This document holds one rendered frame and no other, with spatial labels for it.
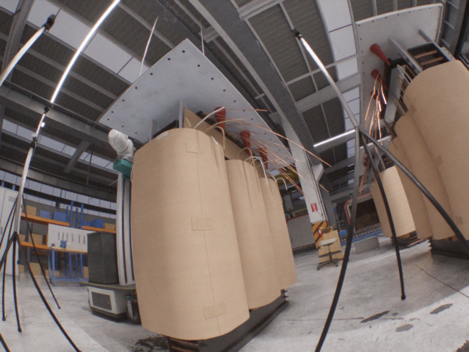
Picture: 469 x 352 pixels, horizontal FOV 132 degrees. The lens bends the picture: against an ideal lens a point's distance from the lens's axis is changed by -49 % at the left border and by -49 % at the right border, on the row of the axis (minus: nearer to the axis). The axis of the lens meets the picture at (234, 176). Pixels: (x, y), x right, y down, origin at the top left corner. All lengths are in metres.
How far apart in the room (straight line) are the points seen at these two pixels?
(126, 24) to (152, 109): 9.78
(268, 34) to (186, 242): 10.91
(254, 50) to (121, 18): 7.33
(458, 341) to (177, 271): 1.02
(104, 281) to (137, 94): 1.62
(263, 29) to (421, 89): 10.05
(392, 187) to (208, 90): 2.64
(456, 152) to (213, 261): 1.28
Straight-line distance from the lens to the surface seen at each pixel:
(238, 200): 1.15
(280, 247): 1.54
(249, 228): 1.13
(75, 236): 5.91
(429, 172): 1.63
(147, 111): 1.28
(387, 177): 3.10
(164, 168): 0.86
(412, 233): 3.20
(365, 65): 1.70
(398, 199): 3.06
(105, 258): 2.10
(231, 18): 4.65
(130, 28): 10.96
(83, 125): 8.05
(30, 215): 8.62
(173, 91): 1.16
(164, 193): 0.82
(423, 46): 1.67
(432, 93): 1.35
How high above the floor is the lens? 0.50
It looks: 23 degrees up
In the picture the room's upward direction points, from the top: 10 degrees counter-clockwise
